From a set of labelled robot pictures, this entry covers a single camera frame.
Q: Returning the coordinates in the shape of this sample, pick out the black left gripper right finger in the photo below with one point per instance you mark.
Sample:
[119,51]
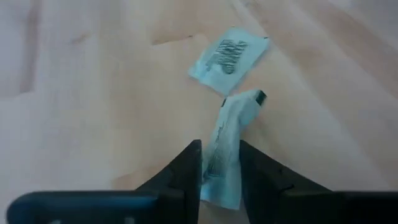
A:
[264,180]

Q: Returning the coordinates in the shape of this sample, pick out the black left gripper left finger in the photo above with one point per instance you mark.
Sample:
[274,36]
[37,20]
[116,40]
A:
[186,174]

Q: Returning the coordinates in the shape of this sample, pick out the pale green sweetener packet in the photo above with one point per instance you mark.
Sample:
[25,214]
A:
[230,124]
[228,62]

